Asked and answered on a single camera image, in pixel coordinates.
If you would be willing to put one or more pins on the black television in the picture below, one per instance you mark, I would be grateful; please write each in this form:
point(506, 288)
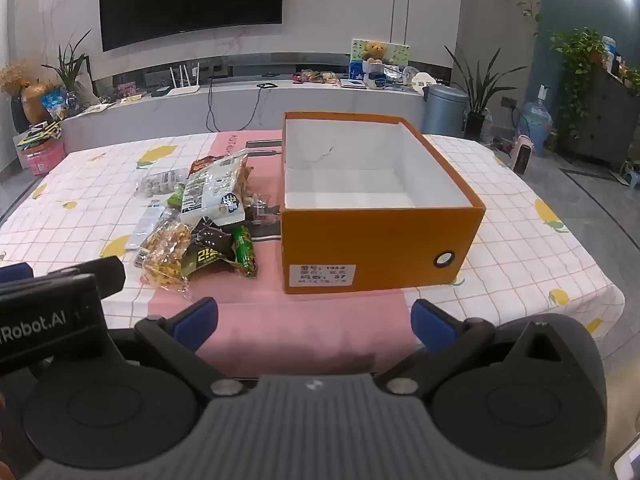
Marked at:
point(190, 0)

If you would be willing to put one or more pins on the large white green nut packet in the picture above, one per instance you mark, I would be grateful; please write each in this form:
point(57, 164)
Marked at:
point(210, 190)

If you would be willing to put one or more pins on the white router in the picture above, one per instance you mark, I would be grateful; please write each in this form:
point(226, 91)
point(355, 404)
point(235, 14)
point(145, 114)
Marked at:
point(184, 90)

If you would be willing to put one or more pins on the green stick snack packet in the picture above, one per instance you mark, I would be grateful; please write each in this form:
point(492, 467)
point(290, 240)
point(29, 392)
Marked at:
point(244, 250)

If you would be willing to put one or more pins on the green leafy potted plant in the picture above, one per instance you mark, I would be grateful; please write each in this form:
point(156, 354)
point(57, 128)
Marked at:
point(67, 72)

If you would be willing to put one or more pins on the brown teddy bear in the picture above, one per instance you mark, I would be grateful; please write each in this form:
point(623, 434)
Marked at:
point(375, 52)

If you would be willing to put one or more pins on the small clear pastry packet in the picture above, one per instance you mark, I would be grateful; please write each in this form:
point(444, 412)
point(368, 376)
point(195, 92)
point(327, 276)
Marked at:
point(262, 210)

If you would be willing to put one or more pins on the green label nut packet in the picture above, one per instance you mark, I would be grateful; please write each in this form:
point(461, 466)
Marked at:
point(176, 197)

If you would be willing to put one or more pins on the orange cardboard box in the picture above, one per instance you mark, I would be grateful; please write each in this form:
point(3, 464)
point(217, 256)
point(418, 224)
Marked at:
point(350, 240)

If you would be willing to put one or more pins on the blue snack bag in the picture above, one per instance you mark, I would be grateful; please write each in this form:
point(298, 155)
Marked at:
point(54, 106)

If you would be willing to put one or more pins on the white sachet packet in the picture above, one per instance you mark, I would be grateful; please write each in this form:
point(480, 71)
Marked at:
point(156, 206)
point(140, 232)

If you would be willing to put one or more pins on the pink space heater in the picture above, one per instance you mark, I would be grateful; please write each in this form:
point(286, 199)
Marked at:
point(522, 156)

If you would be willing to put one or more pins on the white marble tv bench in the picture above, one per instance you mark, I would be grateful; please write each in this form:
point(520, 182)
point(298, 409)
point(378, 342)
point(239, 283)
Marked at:
point(310, 102)

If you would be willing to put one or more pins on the tall leafed potted plant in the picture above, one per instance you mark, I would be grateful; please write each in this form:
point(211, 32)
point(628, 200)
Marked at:
point(480, 95)

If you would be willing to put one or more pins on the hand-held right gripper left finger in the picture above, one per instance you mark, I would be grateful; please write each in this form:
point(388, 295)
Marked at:
point(196, 324)

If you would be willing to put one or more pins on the yellow fried strips packet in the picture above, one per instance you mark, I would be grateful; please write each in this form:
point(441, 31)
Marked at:
point(165, 255)

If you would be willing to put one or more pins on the red snack packet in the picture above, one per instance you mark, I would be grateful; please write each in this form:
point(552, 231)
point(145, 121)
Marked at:
point(202, 165)

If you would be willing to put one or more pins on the blue stool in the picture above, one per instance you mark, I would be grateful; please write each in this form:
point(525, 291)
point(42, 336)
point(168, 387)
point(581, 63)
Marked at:
point(631, 174)

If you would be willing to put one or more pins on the pink card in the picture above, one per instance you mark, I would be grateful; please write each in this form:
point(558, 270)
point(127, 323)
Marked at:
point(128, 90)

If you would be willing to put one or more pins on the blue white jar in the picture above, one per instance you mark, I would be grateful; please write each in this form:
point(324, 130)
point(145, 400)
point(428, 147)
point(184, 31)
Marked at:
point(376, 81)

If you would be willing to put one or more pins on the clear packet of white balls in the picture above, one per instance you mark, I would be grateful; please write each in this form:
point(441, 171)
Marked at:
point(157, 184)

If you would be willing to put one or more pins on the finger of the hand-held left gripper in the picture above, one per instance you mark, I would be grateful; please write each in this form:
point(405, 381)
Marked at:
point(15, 273)

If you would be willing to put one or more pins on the grey drawer cabinet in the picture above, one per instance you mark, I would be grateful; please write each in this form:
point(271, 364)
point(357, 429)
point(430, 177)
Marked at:
point(607, 120)

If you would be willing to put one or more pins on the dark brown snack packet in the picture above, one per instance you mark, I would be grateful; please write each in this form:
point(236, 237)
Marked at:
point(210, 255)

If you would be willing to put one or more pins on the pile of yellow black packets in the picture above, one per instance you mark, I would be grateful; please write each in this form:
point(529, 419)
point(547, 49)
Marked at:
point(40, 134)

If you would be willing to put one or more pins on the pink storage box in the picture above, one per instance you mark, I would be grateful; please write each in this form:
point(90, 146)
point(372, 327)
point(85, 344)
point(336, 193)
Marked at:
point(42, 157)

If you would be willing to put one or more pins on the golden vase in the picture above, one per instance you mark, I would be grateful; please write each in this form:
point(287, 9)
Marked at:
point(36, 105)

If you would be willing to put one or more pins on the pile of snacks on bench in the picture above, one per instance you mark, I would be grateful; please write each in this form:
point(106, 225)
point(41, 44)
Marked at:
point(315, 77)

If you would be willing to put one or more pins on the white round device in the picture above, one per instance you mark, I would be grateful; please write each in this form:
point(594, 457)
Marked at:
point(423, 83)

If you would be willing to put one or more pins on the blue water bottle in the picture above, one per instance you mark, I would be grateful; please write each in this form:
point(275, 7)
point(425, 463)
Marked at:
point(537, 122)

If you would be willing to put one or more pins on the grey blue trash can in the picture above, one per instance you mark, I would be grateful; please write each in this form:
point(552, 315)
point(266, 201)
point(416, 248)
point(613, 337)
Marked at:
point(444, 112)

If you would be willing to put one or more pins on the dried flower bunch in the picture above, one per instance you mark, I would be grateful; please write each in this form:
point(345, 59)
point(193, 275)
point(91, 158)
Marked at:
point(17, 77)

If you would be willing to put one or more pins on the green ivy plant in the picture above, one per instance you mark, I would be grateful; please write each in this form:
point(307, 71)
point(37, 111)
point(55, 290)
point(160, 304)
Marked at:
point(577, 55)

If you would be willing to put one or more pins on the checked lemon tablecloth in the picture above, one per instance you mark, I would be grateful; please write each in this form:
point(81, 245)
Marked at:
point(75, 185)

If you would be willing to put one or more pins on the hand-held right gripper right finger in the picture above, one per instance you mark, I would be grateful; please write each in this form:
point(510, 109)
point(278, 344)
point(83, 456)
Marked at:
point(431, 326)

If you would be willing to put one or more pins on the black set-top box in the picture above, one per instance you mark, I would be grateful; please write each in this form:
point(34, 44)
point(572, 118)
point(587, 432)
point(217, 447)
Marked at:
point(161, 92)

